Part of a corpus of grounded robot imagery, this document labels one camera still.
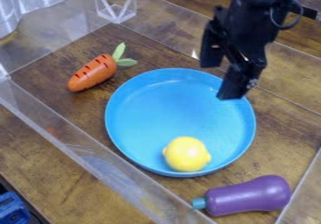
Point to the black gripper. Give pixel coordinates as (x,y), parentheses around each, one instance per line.
(237,34)

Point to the yellow toy lemon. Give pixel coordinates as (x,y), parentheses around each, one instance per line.
(186,154)

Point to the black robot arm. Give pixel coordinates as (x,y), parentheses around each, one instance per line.
(235,35)

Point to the round blue tray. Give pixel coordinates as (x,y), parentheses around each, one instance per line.
(168,103)

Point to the black bar on floor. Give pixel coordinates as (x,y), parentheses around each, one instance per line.
(309,13)

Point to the orange toy carrot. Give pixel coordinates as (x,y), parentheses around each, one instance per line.
(99,69)

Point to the purple toy eggplant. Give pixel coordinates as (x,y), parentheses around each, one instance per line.
(262,194)

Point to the blue plastic crate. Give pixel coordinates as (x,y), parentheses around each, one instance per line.
(13,211)

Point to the clear acrylic corner bracket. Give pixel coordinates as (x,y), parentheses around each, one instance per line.
(115,13)

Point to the clear acrylic enclosure wall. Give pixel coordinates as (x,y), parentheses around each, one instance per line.
(56,155)

